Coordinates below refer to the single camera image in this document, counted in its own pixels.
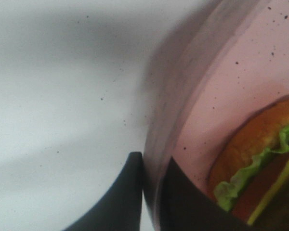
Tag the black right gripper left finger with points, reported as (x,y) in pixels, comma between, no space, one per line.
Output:
(120,207)

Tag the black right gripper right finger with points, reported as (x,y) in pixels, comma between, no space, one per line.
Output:
(183,207)

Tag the toy burger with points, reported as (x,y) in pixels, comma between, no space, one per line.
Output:
(250,177)

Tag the pink plate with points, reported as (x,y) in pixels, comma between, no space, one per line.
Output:
(236,64)

